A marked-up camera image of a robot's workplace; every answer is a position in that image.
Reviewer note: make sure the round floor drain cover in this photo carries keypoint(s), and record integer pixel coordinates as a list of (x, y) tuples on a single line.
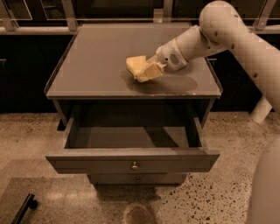
[(136, 214)]

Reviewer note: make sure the yellow sponge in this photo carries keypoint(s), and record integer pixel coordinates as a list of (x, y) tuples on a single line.
[(136, 64)]

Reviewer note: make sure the grey drawer cabinet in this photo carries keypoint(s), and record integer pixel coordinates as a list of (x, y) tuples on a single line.
[(92, 73)]

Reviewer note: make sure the lower drawer front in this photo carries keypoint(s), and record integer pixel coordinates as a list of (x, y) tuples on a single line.
[(130, 179)]

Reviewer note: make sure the metal railing frame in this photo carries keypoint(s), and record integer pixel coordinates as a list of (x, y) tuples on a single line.
[(65, 17)]

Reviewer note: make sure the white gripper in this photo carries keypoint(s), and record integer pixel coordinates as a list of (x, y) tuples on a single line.
[(170, 57)]

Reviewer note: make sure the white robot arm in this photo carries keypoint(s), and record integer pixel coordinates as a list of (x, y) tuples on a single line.
[(221, 27)]

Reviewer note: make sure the black bar with wheel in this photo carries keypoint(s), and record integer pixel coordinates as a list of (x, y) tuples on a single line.
[(29, 203)]

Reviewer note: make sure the metal top drawer knob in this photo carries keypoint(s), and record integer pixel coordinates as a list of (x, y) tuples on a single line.
[(134, 166)]

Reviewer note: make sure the open top drawer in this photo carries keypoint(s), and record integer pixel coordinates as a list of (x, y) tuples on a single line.
[(108, 140)]

